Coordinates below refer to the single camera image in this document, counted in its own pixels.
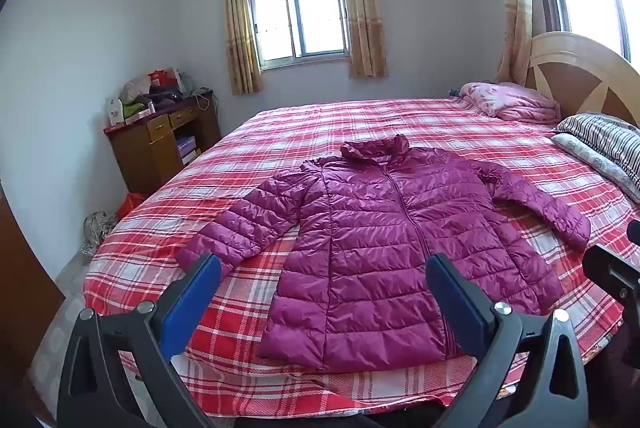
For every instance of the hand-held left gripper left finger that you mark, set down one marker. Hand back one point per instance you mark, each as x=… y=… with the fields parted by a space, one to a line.
x=192 y=303

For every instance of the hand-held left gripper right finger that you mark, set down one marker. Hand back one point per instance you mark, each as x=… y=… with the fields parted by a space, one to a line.
x=447 y=303

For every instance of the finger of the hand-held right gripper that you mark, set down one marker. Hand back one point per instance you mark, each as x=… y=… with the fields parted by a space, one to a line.
x=635 y=229
x=617 y=280

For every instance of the purple puffer jacket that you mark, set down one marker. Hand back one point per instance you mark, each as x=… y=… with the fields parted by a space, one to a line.
x=375 y=233

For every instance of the dark purple clothes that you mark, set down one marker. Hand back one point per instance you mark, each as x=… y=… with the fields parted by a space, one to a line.
x=160 y=96

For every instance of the pale clothes pile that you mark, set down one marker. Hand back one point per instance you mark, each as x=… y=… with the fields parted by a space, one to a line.
x=134 y=88

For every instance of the grey floral pillow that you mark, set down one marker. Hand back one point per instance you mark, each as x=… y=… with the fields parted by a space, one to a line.
x=595 y=162

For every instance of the striped pillow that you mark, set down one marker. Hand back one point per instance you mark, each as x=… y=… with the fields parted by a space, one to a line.
x=605 y=137

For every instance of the red plastic bag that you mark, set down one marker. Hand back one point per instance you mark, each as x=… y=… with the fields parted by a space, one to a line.
x=129 y=207

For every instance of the grey patterned bag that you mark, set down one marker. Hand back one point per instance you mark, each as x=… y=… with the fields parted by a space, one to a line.
x=99 y=230

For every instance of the wooden desk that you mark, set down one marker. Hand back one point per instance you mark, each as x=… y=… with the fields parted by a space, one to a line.
x=145 y=157

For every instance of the stack of boxes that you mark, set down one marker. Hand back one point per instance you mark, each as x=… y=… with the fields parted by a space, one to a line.
x=186 y=148

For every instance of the wooden headboard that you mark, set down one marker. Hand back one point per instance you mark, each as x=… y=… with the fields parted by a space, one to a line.
x=585 y=72

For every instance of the brown wooden door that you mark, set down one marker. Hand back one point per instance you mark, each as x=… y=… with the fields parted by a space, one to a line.
x=25 y=288

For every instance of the pink floral quilt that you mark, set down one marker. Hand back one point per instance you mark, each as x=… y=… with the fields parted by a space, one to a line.
x=515 y=102

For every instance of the pink flat box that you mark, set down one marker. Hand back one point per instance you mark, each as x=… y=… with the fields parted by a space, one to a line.
x=140 y=117

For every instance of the green cloth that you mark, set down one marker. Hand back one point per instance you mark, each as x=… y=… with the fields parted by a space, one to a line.
x=134 y=110

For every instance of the white printed box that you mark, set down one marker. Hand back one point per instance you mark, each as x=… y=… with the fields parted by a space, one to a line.
x=115 y=111

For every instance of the bed with red plaid sheet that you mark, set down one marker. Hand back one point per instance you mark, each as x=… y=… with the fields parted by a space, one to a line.
x=310 y=127

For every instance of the white paper bag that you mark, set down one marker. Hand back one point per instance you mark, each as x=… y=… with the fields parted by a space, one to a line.
x=178 y=80

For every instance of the red gift bag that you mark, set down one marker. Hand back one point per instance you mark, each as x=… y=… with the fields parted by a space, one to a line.
x=160 y=79

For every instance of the sliding window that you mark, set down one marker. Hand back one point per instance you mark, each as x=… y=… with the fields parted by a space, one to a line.
x=297 y=12

